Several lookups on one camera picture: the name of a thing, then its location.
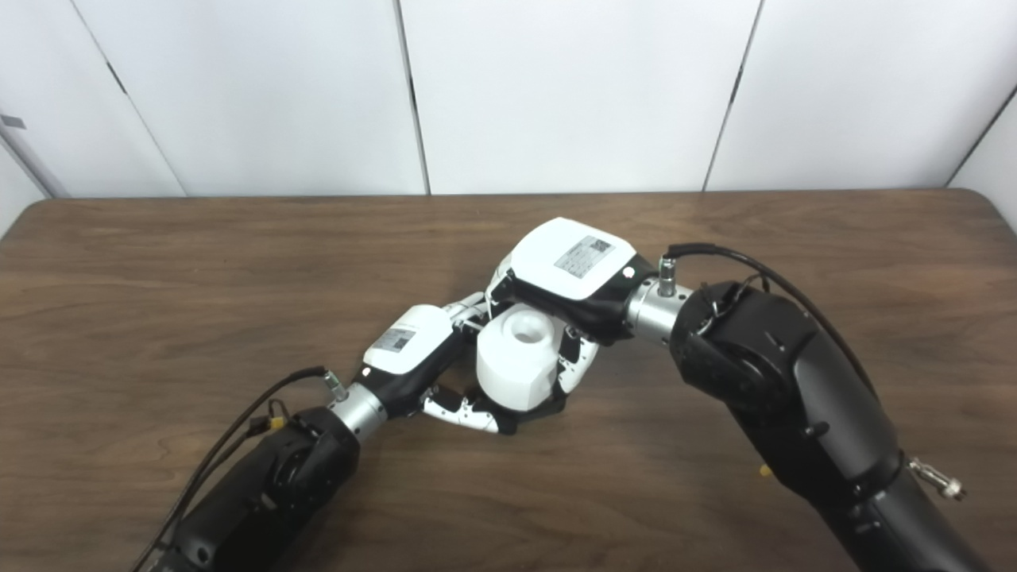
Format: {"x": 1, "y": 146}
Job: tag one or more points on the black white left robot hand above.
{"x": 409, "y": 345}

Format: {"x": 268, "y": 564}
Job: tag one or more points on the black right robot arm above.
{"x": 794, "y": 389}

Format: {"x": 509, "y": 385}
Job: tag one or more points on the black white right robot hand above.
{"x": 564, "y": 266}

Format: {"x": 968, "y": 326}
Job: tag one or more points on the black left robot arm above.
{"x": 270, "y": 485}

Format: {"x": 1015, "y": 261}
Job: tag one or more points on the round white piece with holes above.
{"x": 512, "y": 365}

